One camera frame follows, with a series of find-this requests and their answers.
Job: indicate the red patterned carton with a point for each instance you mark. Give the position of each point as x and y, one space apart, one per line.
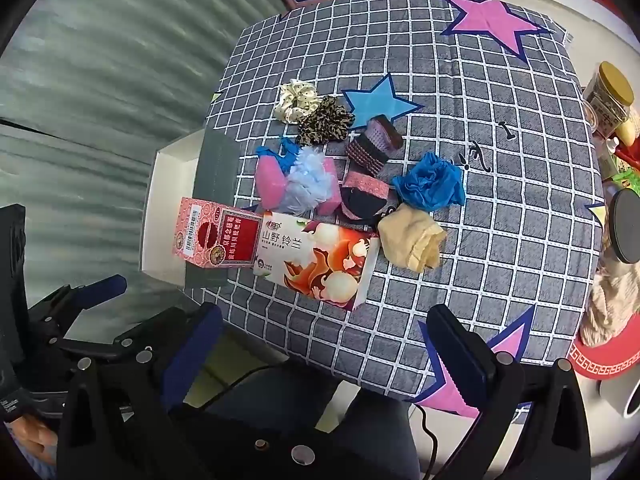
220 235

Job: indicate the cream dotted scrunchie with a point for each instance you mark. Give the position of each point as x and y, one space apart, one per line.
295 102

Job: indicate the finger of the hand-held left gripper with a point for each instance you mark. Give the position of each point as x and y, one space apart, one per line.
102 287
150 327

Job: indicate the green packet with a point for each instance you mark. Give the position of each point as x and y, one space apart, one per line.
625 178

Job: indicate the white cardboard box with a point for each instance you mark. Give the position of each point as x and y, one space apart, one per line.
172 170

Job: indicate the pink sponge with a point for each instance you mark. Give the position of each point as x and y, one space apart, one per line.
270 182

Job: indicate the beige knitted cloth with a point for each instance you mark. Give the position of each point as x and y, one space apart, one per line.
610 300

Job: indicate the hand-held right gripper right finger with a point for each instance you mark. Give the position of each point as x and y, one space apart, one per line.
462 360

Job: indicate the grey checked star tablecloth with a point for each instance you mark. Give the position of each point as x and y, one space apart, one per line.
500 160

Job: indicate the glass jar with yellow lid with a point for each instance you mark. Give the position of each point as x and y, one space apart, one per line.
607 97

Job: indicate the light blue fluffy pompom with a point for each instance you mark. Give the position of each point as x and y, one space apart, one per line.
307 182

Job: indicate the purple striped knitted sock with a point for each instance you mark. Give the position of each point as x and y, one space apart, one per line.
372 145

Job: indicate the red patterned plate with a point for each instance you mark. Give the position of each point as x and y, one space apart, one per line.
610 365

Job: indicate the pink plush pad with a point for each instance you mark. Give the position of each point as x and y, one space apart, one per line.
331 195

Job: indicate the white floral carton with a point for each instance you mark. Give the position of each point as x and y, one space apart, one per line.
320 260

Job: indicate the pink black knitted sock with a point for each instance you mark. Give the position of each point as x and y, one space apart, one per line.
365 195

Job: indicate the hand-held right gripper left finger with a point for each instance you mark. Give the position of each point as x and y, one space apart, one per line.
192 355

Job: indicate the black round disc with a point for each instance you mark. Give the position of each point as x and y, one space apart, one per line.
625 225

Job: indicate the blue plastic glove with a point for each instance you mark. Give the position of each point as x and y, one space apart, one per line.
285 152

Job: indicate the white bowl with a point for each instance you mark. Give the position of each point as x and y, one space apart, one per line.
622 400

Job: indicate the leopard print scrunchie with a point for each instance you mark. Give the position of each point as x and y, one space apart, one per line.
325 120

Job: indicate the person's left hand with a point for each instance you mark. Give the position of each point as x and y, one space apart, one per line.
30 440

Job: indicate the blue plastic shoe cover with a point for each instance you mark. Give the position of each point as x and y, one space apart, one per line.
430 182

